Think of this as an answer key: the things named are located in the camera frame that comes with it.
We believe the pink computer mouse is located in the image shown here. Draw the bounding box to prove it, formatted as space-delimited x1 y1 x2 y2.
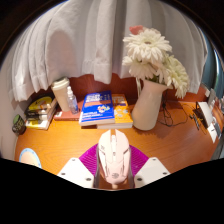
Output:
97 129 132 190

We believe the orange-yellow book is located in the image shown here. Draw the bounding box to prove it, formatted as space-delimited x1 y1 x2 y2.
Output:
96 93 134 130

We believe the white curtain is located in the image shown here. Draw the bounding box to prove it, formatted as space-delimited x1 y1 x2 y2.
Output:
11 0 208 103

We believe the yellow book with white pages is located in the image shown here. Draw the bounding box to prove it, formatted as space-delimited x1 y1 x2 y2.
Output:
25 115 55 131

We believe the cream lidded cup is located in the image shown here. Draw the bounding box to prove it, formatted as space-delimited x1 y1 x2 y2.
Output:
50 77 72 113

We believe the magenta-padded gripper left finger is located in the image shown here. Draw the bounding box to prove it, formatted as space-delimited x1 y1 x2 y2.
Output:
57 143 101 189

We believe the red-brown book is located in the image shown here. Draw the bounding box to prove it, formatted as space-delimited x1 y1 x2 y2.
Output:
53 101 84 122

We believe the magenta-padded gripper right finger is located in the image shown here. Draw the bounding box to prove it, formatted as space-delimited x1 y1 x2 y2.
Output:
128 144 171 189

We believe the clear spray bottle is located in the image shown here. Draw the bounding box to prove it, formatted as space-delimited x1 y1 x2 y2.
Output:
66 85 80 115

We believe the dark mug with green inside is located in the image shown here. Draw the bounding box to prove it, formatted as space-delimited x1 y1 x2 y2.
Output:
12 114 27 136

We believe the black cable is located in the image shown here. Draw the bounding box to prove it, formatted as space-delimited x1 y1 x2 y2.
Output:
159 89 195 128

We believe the white pitcher vase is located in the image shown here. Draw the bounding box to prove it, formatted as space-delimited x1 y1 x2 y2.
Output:
131 78 168 132

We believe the yellow and black book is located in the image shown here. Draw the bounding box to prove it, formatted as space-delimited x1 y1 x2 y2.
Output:
27 95 56 112

